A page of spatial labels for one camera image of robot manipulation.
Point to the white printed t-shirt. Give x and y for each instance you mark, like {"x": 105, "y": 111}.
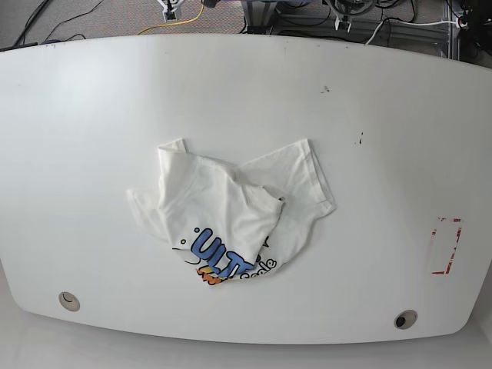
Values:
{"x": 233, "y": 222}

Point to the red tape rectangle marking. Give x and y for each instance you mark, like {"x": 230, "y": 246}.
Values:
{"x": 445, "y": 238}

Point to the right table cable grommet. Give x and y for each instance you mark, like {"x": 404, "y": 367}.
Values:
{"x": 405, "y": 319}

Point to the table cable grommet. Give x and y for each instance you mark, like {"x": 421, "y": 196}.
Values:
{"x": 69, "y": 302}
{"x": 405, "y": 319}

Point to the left table cable grommet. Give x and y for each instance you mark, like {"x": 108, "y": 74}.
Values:
{"x": 69, "y": 302}

